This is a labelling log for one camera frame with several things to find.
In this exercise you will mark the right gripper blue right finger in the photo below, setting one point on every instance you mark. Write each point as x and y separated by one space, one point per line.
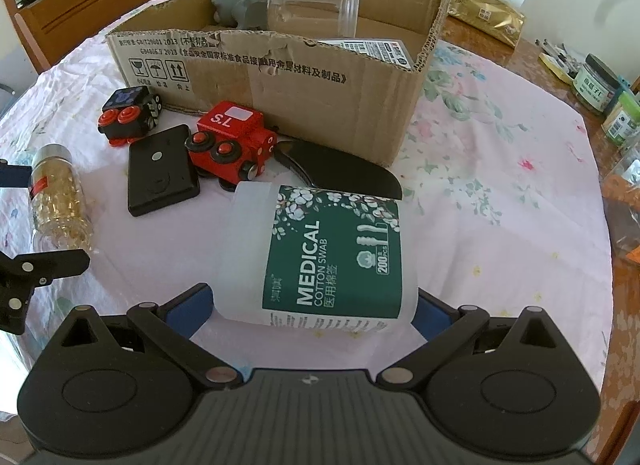
445 326

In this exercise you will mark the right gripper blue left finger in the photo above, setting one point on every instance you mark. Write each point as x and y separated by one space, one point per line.
172 323

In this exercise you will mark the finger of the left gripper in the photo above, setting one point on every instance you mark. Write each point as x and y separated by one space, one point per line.
22 274

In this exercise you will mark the capsule bottle silver cap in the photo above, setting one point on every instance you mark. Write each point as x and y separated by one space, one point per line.
57 202

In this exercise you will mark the medical cotton swab container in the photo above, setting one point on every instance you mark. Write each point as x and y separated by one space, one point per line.
310 258

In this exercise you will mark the black rectangular case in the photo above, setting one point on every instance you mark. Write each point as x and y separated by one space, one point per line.
160 171

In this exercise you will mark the black oval paddle object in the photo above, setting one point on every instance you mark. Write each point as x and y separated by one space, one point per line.
330 169

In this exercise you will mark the black toy robot cube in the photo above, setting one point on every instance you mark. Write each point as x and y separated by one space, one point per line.
129 115

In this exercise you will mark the large clear snack jar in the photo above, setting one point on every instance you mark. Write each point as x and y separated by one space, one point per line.
620 189

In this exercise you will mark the labelled flat package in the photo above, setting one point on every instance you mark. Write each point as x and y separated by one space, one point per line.
389 51

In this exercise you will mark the green lid jar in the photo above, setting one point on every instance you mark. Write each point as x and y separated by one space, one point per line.
622 124

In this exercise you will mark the cardboard box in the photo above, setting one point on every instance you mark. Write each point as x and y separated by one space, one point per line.
307 89

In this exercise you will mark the glass jar black lid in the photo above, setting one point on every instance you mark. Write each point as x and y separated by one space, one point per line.
595 84

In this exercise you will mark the pens and papers pile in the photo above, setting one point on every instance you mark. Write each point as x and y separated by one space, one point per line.
563 62

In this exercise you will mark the gold tissue pack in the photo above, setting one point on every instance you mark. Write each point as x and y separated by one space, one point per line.
492 17

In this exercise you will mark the grey elephant figurine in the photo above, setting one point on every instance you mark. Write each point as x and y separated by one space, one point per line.
241 14

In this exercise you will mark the clear plastic jar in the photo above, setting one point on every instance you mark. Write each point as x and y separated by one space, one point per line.
314 18

